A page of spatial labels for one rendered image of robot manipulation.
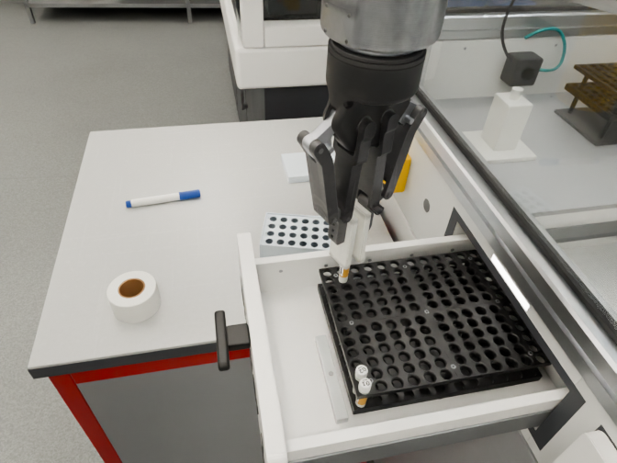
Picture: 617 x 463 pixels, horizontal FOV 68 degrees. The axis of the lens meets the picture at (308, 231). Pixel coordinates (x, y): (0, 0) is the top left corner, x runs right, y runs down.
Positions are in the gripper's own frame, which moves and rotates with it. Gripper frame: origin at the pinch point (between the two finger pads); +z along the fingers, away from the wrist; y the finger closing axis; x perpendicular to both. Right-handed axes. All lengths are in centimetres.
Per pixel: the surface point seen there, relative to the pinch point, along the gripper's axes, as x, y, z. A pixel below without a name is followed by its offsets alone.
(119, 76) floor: -275, -45, 100
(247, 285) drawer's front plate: -5.5, 9.5, 7.5
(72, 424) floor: -59, 41, 100
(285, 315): -5.3, 4.4, 16.7
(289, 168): -40, -20, 23
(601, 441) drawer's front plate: 27.5, -7.8, 7.5
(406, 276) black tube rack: 2.0, -9.1, 10.3
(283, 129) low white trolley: -57, -29, 24
